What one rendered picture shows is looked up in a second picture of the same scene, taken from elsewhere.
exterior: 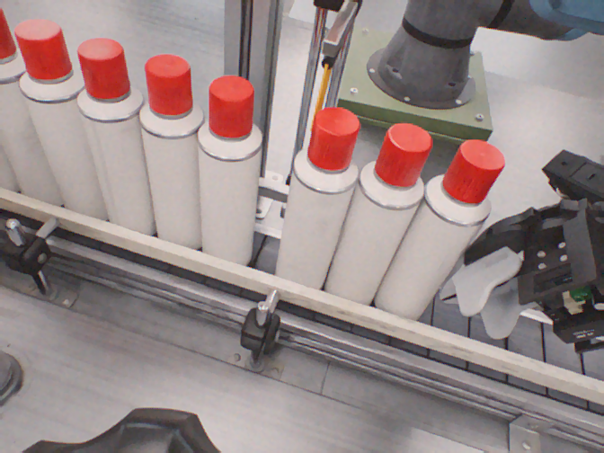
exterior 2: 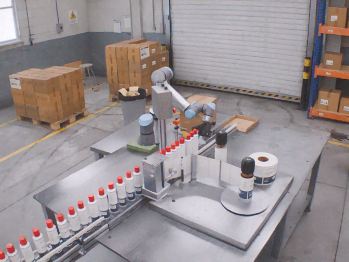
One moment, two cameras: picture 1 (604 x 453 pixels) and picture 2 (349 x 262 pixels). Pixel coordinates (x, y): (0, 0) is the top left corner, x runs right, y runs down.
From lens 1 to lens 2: 2.19 m
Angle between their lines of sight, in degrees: 52
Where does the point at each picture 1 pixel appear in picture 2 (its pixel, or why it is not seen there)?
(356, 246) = (193, 145)
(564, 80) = not seen: hidden behind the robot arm
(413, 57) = (150, 137)
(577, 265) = (205, 130)
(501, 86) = not seen: hidden behind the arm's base
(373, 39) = (133, 142)
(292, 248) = (190, 151)
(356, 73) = (143, 147)
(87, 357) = not seen: hidden behind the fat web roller
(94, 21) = (101, 176)
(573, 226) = (202, 129)
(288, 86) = (138, 157)
